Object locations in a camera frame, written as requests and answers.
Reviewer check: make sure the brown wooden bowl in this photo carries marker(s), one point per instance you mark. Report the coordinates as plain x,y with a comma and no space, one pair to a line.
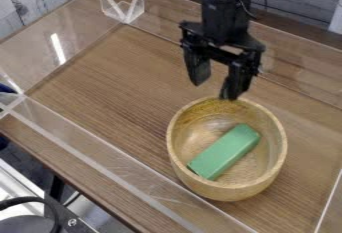
196,127

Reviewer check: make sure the black metal bracket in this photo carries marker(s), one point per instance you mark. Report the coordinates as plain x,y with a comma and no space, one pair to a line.
70,223

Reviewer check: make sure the green rectangular block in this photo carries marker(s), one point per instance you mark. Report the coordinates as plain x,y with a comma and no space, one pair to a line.
225,152

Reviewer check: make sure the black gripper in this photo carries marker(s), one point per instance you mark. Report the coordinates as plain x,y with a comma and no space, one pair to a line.
237,50

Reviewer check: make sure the clear acrylic tray walls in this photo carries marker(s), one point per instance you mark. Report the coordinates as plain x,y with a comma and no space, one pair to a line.
99,80

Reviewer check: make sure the black table leg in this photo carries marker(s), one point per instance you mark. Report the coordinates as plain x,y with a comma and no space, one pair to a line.
57,188

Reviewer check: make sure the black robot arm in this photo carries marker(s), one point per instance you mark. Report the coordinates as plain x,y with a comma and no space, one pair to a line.
225,16

